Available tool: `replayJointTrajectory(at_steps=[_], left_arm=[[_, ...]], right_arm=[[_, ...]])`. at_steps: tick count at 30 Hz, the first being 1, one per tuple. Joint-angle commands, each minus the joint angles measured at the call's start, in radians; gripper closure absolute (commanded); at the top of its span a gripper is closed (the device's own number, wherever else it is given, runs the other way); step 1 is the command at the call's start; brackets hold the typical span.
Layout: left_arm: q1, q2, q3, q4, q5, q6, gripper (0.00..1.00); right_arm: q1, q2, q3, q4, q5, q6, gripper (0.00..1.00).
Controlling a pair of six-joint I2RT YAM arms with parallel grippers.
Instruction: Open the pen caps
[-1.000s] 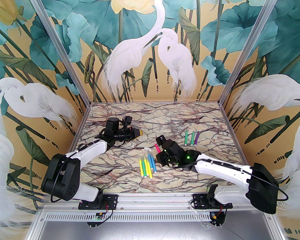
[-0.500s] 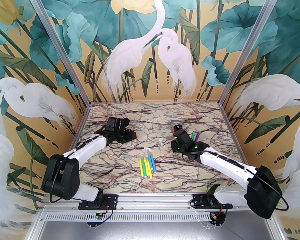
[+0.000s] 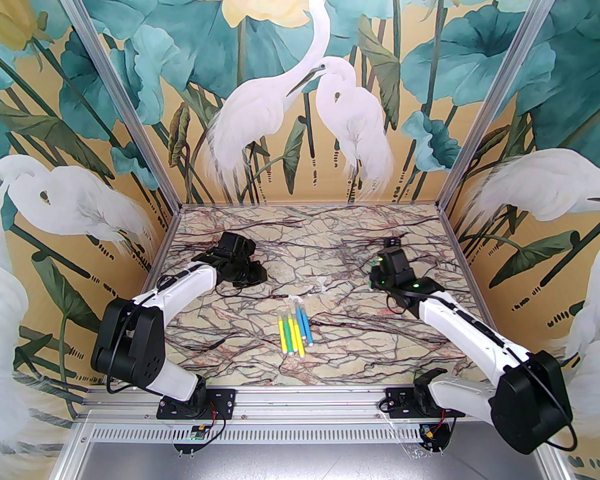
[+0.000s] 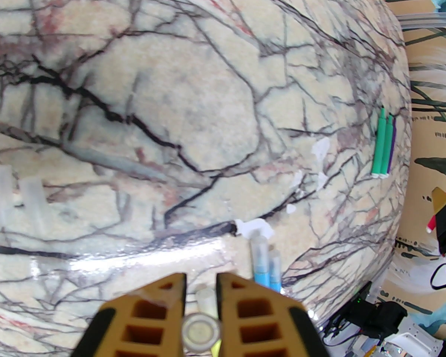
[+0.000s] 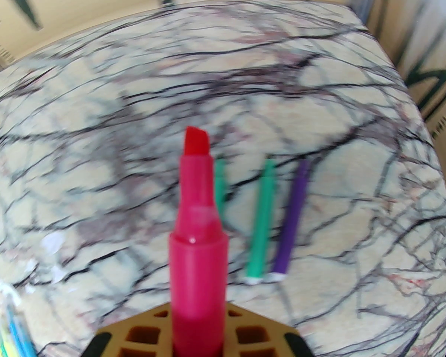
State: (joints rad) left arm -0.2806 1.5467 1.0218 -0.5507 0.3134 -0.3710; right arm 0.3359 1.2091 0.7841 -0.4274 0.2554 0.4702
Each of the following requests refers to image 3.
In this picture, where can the green marker pen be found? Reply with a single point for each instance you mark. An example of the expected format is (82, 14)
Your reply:
(290, 340)

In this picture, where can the blue marker pen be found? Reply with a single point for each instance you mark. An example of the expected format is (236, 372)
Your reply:
(304, 328)
(309, 332)

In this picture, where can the yellow marker pen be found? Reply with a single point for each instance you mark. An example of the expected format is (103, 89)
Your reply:
(295, 342)
(300, 344)
(283, 338)

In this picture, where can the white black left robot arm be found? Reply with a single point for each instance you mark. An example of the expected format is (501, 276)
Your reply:
(180, 288)

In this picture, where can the white paper scrap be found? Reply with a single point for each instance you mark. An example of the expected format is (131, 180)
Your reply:
(295, 298)

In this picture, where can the clear plastic bag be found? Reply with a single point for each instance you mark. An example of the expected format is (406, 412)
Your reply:
(321, 283)

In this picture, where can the small green circuit board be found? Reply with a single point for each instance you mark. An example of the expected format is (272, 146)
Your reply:
(197, 434)

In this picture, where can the perforated grey metal panel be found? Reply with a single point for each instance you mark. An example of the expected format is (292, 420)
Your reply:
(305, 460)

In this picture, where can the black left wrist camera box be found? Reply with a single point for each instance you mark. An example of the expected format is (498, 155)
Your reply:
(235, 248)

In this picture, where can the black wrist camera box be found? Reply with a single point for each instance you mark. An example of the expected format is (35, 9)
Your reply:
(393, 242)
(235, 248)

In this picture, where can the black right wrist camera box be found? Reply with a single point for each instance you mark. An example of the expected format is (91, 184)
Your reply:
(393, 242)

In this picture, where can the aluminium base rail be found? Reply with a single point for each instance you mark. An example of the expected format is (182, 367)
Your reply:
(305, 403)

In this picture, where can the black round connector bracket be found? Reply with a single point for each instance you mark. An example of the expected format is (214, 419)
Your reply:
(432, 438)

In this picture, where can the aluminium frame post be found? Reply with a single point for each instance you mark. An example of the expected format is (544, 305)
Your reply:
(120, 93)
(497, 93)

